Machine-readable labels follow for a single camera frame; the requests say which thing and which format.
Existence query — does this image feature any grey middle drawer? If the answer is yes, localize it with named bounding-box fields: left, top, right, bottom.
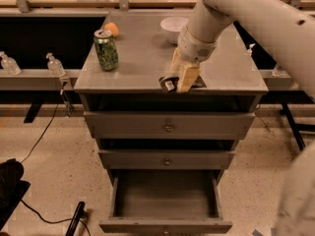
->
left=98, top=149, right=234, bottom=170

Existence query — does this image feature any clear water bottle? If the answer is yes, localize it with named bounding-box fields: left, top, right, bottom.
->
left=272, top=64, right=284, bottom=77

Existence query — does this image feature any white bowl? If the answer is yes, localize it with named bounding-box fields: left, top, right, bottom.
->
left=160, top=17, right=188, bottom=44

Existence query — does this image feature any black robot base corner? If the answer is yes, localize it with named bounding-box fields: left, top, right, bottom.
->
left=0, top=158, right=31, bottom=229

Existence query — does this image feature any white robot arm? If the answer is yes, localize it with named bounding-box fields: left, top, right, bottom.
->
left=170, top=0, right=315, bottom=236

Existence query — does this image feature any black floor cable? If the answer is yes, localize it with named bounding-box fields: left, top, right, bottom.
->
left=20, top=101, right=60, bottom=164

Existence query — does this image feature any small white pump bottle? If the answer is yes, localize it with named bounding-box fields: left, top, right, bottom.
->
left=247, top=43, right=256, bottom=56

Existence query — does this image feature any grey open bottom drawer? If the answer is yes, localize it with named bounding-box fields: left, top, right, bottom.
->
left=99, top=169, right=232, bottom=236

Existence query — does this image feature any green soda can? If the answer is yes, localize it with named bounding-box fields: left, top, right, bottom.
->
left=94, top=29, right=118, bottom=71

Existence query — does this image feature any black handle on floor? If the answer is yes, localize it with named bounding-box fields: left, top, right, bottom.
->
left=65, top=202, right=86, bottom=236

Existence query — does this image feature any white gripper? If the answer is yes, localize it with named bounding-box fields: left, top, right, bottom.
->
left=169, top=26, right=217, bottom=92

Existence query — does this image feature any clear sanitizer pump bottle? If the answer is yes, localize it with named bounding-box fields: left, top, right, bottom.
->
left=46, top=53, right=65, bottom=78

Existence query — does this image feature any black table leg with caster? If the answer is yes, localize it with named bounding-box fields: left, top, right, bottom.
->
left=281, top=103, right=315, bottom=150

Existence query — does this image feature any orange fruit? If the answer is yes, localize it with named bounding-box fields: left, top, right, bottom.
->
left=103, top=23, right=119, bottom=37

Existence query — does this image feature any black rxbar chocolate wrapper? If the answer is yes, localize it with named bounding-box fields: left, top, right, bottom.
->
left=158, top=76, right=207, bottom=93

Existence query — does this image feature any clear sanitizer bottle far left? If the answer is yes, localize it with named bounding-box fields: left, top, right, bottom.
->
left=0, top=51, right=21, bottom=75

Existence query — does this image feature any grey drawer cabinet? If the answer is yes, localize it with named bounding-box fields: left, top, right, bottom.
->
left=73, top=9, right=270, bottom=236

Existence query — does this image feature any grey top drawer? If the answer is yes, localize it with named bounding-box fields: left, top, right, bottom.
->
left=84, top=111, right=255, bottom=140

